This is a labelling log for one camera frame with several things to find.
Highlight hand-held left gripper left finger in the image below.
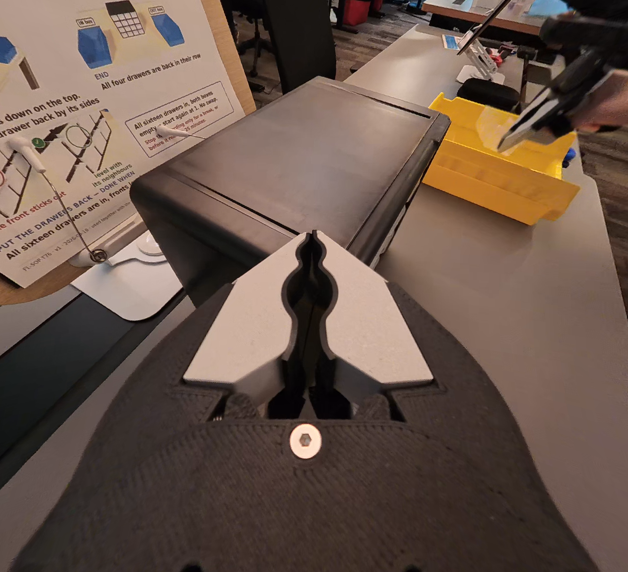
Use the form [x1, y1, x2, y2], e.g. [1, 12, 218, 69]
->
[183, 231, 316, 395]

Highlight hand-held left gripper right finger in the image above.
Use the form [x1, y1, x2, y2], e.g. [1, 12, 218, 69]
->
[313, 231, 435, 400]

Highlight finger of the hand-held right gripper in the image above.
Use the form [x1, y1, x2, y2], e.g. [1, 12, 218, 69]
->
[497, 90, 564, 155]

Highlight clear plastic drawer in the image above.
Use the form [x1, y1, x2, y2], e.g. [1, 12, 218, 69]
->
[477, 107, 528, 156]

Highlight yellow plastic bin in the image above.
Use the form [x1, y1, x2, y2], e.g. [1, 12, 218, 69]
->
[422, 92, 581, 226]

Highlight black drawer cabinet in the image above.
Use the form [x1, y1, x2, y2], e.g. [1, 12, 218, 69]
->
[130, 76, 452, 310]

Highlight person's right hand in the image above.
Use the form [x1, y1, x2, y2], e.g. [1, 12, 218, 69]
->
[571, 72, 628, 135]

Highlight black case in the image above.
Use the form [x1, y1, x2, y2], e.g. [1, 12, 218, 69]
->
[456, 77, 522, 114]

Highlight white tablet stand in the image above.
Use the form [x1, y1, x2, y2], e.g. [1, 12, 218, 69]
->
[456, 25, 508, 87]

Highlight black tablet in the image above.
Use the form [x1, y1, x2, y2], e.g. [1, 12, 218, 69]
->
[457, 0, 552, 56]

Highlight dark rectangular desk pad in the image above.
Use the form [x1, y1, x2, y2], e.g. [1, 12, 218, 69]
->
[0, 282, 194, 487]

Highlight red bin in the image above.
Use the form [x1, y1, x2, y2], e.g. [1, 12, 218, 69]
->
[342, 0, 372, 26]

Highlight black column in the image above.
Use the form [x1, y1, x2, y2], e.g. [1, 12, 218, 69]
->
[250, 0, 337, 94]

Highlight black office chair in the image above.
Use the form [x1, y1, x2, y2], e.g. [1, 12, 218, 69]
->
[231, 0, 275, 92]

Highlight instruction poster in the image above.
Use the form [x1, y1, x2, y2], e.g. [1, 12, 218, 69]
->
[0, 0, 246, 288]

